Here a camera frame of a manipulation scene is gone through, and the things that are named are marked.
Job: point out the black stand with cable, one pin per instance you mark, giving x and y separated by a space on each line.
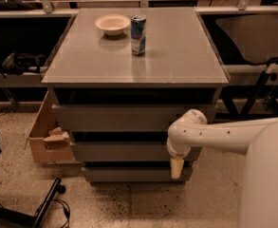
35 221

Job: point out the blue silver drink can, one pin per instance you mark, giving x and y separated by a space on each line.
138 37

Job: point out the grey drawer cabinet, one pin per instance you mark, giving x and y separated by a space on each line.
178 67

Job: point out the grey drawer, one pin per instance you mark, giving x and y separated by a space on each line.
117 118
120 151
127 175

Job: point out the black chair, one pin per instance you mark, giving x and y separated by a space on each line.
256 38

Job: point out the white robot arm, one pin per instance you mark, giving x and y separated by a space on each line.
257 140

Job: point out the black headset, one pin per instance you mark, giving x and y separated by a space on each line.
19 63

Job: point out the grey bottom drawer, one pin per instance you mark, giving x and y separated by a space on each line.
127 175

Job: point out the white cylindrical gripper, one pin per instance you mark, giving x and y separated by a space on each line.
176 152

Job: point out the grey top drawer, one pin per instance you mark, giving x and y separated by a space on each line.
117 118

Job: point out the white bowl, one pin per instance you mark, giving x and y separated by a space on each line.
112 24

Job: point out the cardboard box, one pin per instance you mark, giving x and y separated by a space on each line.
47 141

